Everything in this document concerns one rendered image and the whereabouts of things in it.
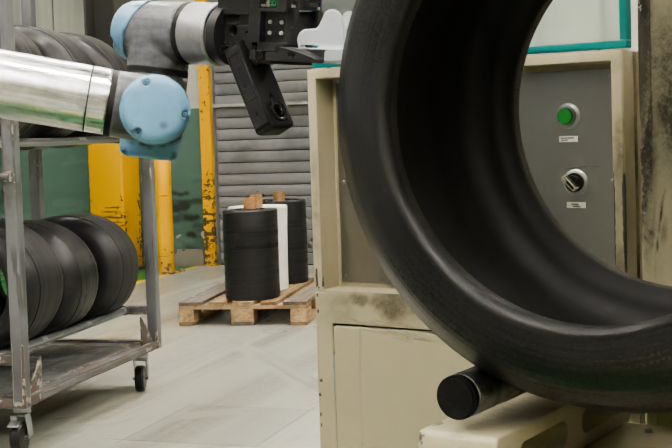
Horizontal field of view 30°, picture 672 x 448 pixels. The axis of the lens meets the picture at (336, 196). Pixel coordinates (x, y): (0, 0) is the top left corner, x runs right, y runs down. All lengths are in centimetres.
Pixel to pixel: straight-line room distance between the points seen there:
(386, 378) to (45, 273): 297
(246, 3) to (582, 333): 57
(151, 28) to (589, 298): 60
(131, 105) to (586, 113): 79
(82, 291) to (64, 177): 664
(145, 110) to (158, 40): 16
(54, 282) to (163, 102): 360
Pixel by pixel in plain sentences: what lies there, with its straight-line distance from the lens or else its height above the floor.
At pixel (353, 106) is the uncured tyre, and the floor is 119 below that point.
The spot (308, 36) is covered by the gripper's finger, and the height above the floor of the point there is 127.
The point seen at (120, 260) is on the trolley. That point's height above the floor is 63.
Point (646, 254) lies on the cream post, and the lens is 154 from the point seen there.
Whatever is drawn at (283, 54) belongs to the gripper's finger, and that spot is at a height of 125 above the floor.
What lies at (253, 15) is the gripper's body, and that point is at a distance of 143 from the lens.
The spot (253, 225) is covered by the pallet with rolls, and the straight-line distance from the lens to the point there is 763.
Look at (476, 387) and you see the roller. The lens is 124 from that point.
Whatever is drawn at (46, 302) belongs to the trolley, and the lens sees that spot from 491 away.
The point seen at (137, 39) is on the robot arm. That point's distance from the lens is 154.
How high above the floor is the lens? 117
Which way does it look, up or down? 3 degrees down
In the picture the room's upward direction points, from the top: 2 degrees counter-clockwise
